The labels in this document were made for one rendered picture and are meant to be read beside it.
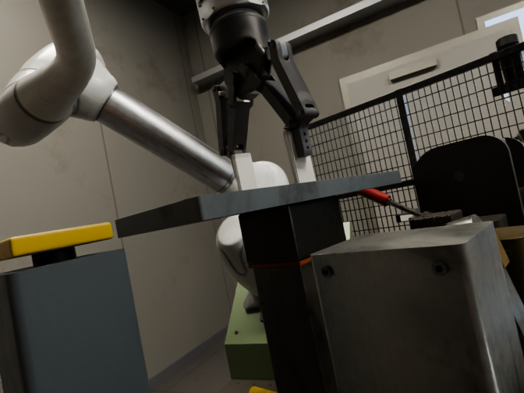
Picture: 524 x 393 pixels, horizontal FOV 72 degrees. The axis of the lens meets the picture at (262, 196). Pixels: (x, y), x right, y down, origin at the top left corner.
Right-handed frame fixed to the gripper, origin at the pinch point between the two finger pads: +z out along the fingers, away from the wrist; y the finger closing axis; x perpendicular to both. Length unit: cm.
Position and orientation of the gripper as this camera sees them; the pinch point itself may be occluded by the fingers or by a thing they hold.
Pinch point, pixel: (273, 179)
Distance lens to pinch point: 45.4
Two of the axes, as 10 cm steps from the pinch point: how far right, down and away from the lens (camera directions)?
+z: 2.3, 9.7, -0.3
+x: 7.5, -1.6, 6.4
